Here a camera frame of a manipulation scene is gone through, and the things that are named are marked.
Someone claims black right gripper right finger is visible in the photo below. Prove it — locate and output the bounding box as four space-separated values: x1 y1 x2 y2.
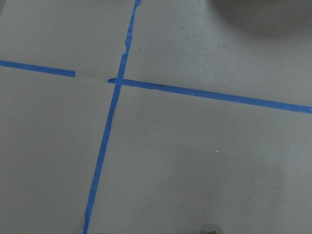
199 223 222 234

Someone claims red strawberry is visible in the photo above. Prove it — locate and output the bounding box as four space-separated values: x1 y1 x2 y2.
204 228 218 234

